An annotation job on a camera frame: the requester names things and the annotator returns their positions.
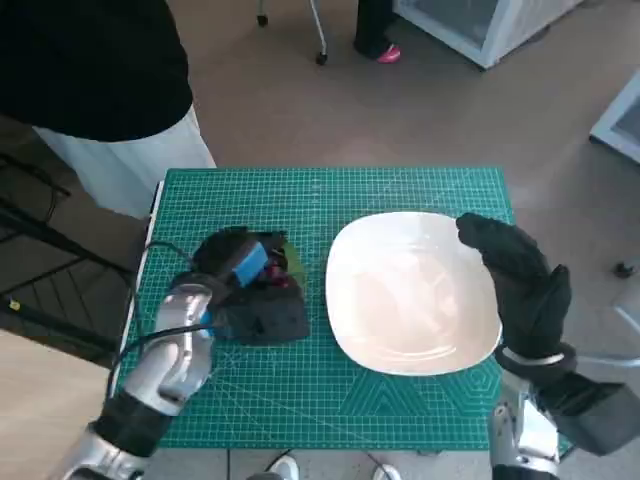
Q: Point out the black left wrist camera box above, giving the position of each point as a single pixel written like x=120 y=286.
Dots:
x=272 y=317

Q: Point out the white square plate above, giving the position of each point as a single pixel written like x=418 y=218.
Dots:
x=405 y=300

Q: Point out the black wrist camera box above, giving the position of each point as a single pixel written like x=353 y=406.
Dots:
x=590 y=415
x=272 y=317

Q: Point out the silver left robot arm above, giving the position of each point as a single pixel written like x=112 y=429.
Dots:
x=175 y=350

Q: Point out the white rounded foot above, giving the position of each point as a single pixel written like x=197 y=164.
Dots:
x=387 y=472
x=286 y=467

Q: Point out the person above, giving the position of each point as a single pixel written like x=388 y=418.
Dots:
x=95 y=70
x=372 y=27

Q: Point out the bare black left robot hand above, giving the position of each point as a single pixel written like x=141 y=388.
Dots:
x=225 y=252

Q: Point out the purple toy grape bunch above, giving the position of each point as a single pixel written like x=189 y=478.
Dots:
x=285 y=270

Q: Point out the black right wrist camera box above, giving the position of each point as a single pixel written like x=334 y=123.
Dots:
x=590 y=415

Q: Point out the white glass-door cabinet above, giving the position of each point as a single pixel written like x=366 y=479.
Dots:
x=622 y=120
x=475 y=25

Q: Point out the grey chair with caster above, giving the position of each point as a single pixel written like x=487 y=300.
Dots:
x=627 y=310

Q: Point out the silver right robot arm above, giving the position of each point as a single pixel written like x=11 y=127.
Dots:
x=525 y=435

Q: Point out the black metal rack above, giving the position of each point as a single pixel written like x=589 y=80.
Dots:
x=45 y=250

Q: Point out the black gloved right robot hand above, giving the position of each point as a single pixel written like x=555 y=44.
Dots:
x=525 y=280

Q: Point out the green cutting mat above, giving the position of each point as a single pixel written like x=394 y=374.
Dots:
x=320 y=200

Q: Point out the white wheeled frame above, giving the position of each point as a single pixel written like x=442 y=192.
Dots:
x=320 y=27

